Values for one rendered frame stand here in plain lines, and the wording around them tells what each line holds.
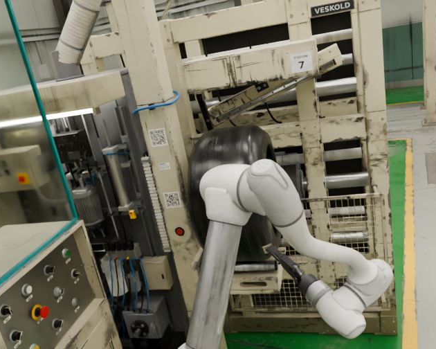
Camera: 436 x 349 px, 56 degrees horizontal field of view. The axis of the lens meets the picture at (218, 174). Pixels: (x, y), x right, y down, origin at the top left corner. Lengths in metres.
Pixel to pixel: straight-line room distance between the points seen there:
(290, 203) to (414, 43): 9.76
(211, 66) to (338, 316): 1.16
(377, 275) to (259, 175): 0.61
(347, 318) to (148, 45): 1.23
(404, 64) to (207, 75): 9.10
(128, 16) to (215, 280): 1.07
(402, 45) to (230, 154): 9.34
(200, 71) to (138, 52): 0.33
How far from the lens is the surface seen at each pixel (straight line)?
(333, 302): 1.49
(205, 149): 1.65
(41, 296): 1.66
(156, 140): 1.78
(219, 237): 1.20
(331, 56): 2.00
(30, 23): 13.65
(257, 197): 1.11
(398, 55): 10.78
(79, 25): 2.18
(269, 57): 1.87
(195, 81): 1.95
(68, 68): 2.24
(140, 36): 1.73
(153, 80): 1.73
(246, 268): 1.84
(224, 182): 1.18
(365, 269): 1.47
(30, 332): 1.63
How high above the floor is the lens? 1.86
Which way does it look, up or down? 18 degrees down
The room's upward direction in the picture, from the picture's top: 11 degrees counter-clockwise
